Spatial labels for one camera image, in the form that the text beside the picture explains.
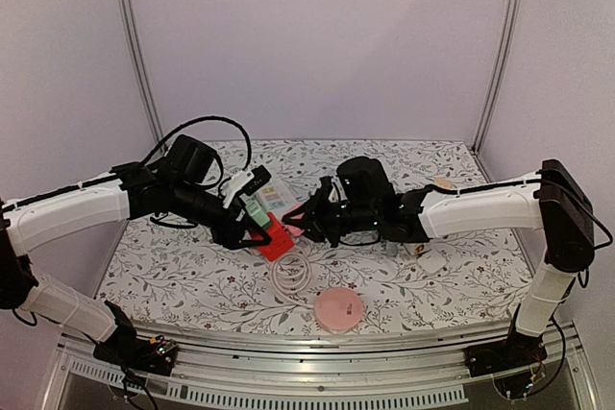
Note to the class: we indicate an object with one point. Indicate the aluminium front rail frame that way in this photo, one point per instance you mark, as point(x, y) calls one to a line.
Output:
point(412, 370)

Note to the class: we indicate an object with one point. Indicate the aluminium corner post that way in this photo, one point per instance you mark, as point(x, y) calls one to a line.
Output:
point(128, 20)
point(511, 12)

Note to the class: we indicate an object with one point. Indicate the red cube socket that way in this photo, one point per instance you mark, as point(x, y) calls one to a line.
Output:
point(281, 242)

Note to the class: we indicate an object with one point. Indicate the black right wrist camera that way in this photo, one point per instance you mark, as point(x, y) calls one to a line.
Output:
point(326, 192)

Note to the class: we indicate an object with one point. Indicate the aluminium right corner post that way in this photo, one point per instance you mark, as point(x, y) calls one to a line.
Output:
point(511, 12)

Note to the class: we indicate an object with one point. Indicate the white multicolour power strip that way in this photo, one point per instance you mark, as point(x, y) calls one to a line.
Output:
point(276, 197)

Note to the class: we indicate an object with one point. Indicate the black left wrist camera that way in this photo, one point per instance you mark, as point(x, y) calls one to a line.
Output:
point(244, 182)

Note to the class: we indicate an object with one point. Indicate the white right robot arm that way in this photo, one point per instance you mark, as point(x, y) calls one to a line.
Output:
point(548, 199)

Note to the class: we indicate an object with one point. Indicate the white plug adapter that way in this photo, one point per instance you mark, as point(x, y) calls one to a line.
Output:
point(431, 261)

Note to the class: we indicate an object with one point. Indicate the aluminium left corner post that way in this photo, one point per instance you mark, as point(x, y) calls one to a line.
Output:
point(128, 20)

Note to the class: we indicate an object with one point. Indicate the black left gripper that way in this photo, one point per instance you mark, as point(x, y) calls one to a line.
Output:
point(232, 214)

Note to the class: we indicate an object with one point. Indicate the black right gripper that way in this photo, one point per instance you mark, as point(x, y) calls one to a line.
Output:
point(322, 217)

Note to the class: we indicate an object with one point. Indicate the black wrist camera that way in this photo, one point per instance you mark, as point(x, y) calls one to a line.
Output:
point(326, 192)
point(244, 182)

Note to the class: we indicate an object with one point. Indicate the pink plug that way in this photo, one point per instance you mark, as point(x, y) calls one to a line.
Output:
point(293, 230)

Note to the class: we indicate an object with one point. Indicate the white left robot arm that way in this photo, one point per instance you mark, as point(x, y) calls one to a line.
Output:
point(31, 223)

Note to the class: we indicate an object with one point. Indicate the white cube adapter red print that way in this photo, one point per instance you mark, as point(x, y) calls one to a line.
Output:
point(415, 250)

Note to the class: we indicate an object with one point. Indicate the floral patterned table mat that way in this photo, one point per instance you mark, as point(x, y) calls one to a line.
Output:
point(178, 277)

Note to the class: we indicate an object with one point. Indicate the round pink socket base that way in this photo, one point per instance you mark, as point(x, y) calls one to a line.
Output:
point(338, 310)

